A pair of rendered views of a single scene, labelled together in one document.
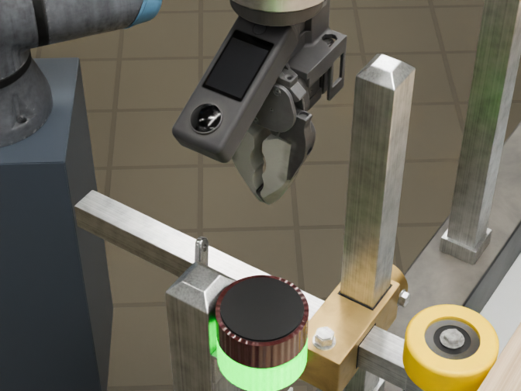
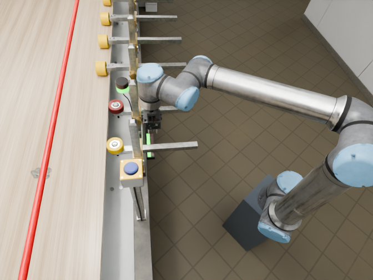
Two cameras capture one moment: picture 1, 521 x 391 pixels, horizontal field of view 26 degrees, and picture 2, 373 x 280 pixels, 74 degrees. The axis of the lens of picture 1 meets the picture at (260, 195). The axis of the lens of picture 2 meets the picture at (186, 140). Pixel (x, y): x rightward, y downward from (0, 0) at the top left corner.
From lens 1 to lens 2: 1.35 m
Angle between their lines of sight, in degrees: 72
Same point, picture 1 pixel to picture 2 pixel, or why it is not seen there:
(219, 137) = not seen: hidden behind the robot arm
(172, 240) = (175, 145)
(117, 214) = (188, 144)
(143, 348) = (230, 246)
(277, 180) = not seen: hidden behind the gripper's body
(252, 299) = (123, 81)
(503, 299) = (131, 225)
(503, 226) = (136, 228)
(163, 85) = not seen: outside the picture
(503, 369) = (104, 144)
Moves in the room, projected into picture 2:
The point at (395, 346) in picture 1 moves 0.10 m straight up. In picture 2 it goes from (126, 149) to (124, 138)
